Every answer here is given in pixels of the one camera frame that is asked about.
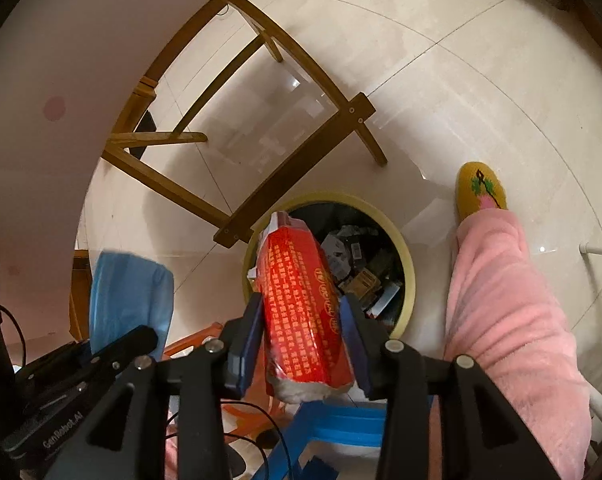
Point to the yellow rimmed bin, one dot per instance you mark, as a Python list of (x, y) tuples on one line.
[(406, 260)]

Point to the blue packet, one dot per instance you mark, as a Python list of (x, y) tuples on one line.
[(126, 300)]

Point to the orange plastic frame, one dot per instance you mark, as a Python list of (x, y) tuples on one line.
[(196, 342)]

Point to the white metal rack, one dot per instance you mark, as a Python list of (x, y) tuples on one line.
[(598, 320)]

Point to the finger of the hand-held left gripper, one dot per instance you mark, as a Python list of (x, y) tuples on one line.
[(131, 345)]

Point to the blue plastic stool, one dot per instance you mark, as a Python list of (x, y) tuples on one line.
[(341, 425)]

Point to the person's pink trouser leg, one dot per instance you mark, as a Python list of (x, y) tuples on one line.
[(506, 320)]

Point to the yellow embroidered slipper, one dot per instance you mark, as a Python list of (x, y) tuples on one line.
[(481, 190)]

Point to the red printed packet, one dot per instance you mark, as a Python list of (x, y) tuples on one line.
[(301, 320)]

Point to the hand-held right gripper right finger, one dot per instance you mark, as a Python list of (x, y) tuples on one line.
[(355, 345)]

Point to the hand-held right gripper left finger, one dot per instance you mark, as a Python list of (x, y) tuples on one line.
[(248, 345)]

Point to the pile of discarded packets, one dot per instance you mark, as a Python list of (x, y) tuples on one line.
[(366, 270)]

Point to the wooden table frame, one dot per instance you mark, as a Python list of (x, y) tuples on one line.
[(291, 160)]

